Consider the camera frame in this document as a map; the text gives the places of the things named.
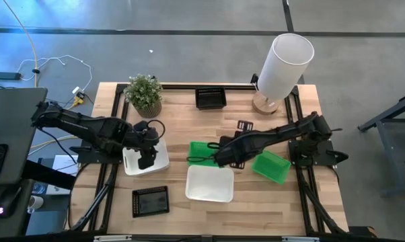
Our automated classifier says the black slanted bar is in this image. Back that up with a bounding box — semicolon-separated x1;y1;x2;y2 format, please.
20;159;77;191

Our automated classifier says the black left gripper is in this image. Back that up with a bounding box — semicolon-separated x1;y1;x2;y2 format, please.
123;120;161;171

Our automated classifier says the black aluminium table frame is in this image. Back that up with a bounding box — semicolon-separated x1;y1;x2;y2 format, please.
69;83;350;236

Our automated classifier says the black power strip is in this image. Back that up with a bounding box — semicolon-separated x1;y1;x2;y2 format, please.
0;71;22;81

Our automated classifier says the potted green plant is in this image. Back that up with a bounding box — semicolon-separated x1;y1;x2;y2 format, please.
122;74;163;119

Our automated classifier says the dark grey desk panel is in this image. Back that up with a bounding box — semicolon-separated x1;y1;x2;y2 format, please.
0;87;48;186

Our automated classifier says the white floor cable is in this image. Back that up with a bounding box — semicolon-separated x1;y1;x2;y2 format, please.
16;54;93;93

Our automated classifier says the white mug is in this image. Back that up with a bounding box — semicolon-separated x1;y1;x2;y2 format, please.
27;195;44;214

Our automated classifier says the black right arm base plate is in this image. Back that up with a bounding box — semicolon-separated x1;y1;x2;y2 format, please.
289;139;350;167

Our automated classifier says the cream floor cable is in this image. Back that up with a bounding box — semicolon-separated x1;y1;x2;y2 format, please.
2;0;79;112

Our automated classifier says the black computer mouse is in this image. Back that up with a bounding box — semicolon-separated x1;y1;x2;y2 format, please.
0;187;22;219

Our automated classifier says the grey metal cart frame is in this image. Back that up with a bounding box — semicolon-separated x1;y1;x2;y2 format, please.
357;91;405;198

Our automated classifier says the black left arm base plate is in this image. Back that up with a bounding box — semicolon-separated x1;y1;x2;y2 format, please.
69;139;122;165

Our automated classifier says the white plastic basket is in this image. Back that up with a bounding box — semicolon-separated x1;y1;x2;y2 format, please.
122;138;171;177
184;164;235;204

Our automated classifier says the white paper box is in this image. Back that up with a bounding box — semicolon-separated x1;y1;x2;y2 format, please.
46;154;79;196

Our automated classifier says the green plastic basket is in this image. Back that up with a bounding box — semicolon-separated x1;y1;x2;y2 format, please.
188;140;223;168
251;150;292;186

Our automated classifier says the white lamp with wooden base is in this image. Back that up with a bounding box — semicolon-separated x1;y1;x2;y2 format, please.
252;32;315;116

